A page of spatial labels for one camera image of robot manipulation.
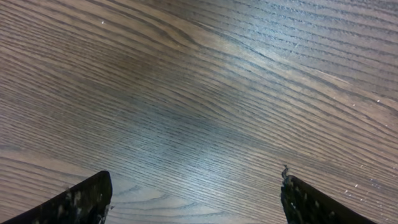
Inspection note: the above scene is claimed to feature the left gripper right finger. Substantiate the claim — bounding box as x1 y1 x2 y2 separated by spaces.
280 167 376 224

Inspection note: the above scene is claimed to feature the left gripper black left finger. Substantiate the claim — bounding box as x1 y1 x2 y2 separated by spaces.
2 170 113 224

